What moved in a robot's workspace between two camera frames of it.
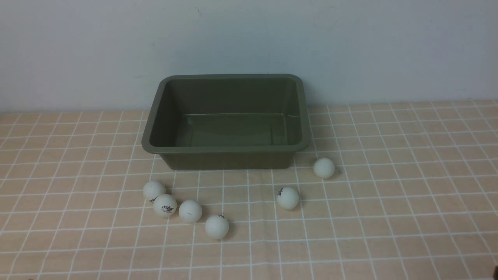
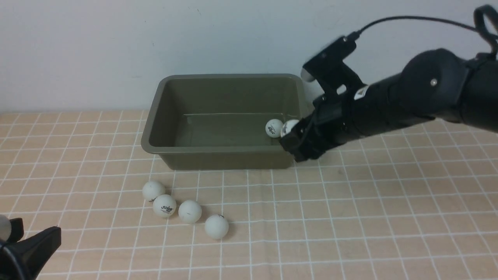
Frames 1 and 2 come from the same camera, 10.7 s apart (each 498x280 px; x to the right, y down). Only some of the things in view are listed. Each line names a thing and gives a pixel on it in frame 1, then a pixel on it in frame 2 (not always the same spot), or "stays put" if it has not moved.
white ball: (324, 168) -> (273, 127)
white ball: (152, 189) stays put
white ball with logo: (165, 205) stays put
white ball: (190, 210) stays put
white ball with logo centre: (287, 198) -> (287, 125)
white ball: (216, 226) stays put
